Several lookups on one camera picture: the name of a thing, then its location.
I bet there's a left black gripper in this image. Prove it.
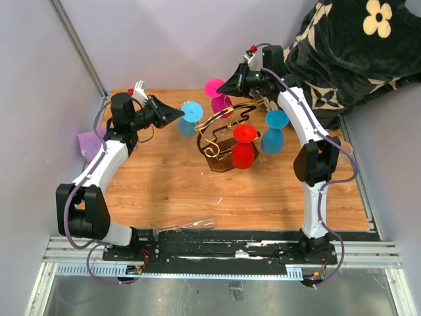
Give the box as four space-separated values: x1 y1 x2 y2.
130 95 186 131

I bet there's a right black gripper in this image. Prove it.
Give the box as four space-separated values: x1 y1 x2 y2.
218 61 270 98

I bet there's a magenta wine glass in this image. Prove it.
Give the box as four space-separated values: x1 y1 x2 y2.
204 78 232 114

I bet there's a cyan wine glass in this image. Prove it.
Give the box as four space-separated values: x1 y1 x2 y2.
260 110 289 155
178 101 204 137

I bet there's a gold wire wine glass rack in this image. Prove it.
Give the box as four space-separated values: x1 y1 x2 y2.
195 99 267 173

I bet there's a purple cloth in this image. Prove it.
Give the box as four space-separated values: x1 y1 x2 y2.
76 127 128 164

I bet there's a clear wine glass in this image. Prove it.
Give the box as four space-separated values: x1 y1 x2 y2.
337 140 353 166
152 215 216 242

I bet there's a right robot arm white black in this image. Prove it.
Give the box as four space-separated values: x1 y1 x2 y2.
217 43 341 264

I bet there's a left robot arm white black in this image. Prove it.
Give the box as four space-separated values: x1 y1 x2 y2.
56 92 185 261

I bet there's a red wine glass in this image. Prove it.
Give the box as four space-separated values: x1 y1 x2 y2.
231 123 258 170

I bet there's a black floral plush pillow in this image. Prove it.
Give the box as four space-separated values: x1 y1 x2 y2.
278 1 420 129

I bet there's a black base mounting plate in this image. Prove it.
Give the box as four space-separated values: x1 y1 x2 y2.
103 230 337 267

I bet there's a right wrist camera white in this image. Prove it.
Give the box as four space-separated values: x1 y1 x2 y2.
243 46 260 71

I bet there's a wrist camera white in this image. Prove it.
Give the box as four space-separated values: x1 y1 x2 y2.
128 80 148 105
243 46 260 71

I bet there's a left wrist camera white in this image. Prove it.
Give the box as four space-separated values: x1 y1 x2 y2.
128 80 148 105

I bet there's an aluminium corner rail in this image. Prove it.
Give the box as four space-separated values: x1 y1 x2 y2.
47 0 109 100

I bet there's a slotted grey cable duct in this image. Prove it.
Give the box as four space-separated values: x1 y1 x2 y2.
55 261 303 280

